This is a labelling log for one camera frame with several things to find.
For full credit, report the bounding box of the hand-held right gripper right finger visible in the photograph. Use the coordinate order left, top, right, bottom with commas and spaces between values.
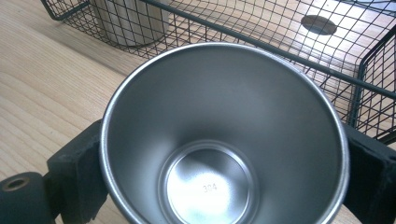
341, 123, 396, 224

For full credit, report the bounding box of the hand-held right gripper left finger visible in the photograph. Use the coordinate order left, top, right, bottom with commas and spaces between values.
46, 119, 110, 224

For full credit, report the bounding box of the stainless steel mug with handle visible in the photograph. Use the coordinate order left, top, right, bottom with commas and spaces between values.
98, 41, 350, 224

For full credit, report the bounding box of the black wire mesh basket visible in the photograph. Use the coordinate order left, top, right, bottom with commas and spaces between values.
40, 0, 396, 146

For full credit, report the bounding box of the tall stainless steel tumbler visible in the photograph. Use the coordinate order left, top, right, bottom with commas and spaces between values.
89, 0, 171, 49

